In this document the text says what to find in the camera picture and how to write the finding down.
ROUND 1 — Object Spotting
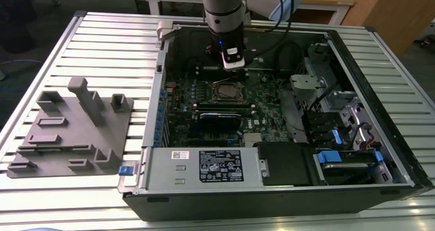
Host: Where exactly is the metal socket cover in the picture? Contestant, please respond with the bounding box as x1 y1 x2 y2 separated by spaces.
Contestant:
212 83 245 103

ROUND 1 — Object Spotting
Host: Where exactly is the black graphics card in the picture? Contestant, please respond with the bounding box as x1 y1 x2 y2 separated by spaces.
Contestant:
188 111 244 138

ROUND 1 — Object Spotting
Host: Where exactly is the green motherboard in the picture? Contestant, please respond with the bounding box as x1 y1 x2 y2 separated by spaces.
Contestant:
164 70 297 148

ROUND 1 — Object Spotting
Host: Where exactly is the silver chipset heatsink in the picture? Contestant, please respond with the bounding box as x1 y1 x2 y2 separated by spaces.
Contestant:
241 132 265 143

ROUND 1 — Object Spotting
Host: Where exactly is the silver metal drive cage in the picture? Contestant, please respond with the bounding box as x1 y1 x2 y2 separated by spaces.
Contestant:
294 42 366 130

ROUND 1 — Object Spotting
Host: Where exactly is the grey power supply unit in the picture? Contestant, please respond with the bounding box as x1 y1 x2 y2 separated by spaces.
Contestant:
143 146 266 191

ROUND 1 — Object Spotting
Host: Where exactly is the grey parts rack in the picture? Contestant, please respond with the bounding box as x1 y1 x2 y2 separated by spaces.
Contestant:
5 76 134 178

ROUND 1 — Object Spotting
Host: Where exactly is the hard disk in blue carrier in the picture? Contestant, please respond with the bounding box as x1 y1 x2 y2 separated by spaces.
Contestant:
313 149 384 186

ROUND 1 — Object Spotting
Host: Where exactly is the wooden cabinet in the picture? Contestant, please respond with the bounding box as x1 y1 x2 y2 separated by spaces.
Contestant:
341 0 435 57

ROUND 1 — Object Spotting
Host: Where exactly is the black office chair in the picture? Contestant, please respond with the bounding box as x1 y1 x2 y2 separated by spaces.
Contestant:
0 0 38 55

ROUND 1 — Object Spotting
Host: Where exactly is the black open PC case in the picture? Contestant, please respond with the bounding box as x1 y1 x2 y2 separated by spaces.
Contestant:
117 20 435 223

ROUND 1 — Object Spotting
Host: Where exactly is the chair base with wheels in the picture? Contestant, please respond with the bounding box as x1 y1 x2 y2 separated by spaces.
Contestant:
418 19 435 48

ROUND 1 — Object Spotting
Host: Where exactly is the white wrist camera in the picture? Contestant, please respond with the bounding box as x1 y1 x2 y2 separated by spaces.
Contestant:
220 46 246 72

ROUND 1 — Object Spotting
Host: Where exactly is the grey metal bracket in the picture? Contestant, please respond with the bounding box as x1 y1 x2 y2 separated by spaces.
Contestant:
288 74 324 98

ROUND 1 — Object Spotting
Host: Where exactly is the black wire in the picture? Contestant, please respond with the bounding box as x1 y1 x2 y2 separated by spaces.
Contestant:
349 121 372 146
308 87 336 113

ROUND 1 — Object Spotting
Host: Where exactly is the black plastic drive bracket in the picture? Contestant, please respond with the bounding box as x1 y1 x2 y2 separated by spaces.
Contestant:
300 111 344 145

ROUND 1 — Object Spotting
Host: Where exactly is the blue floor cable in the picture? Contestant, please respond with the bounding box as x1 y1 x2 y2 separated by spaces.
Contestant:
0 59 43 68

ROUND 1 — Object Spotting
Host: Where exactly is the coloured wire bundle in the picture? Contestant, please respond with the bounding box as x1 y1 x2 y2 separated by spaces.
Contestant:
358 138 376 151

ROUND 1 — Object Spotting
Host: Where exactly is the silver metal handle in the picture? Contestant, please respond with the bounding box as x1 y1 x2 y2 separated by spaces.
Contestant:
115 159 145 194

